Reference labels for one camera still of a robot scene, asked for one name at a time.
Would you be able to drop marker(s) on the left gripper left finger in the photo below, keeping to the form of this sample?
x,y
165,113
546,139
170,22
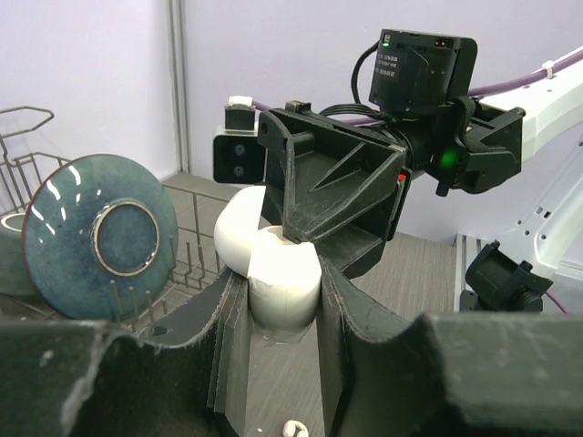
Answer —
x,y
184,375

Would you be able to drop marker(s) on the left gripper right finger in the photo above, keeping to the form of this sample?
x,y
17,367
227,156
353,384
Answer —
x,y
453,374

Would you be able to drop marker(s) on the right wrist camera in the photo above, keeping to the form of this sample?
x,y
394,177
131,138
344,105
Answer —
x,y
237,157

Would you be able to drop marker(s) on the oval white charging case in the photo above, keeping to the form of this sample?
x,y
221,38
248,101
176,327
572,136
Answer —
x,y
284,277

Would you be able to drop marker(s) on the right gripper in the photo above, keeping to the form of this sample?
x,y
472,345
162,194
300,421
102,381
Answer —
x,y
332,184

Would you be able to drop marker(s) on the small white-rimmed bowl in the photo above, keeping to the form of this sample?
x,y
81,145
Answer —
x,y
14,278

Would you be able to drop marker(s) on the large teal plate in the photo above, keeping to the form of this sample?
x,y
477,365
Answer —
x,y
100,238

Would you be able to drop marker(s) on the wire dish rack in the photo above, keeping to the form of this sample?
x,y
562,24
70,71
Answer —
x,y
197,203

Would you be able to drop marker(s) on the white ear-hook earbud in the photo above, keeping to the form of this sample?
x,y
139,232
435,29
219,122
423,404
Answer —
x,y
294,428

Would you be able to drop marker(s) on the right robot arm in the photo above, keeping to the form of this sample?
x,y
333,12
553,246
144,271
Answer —
x,y
483,136

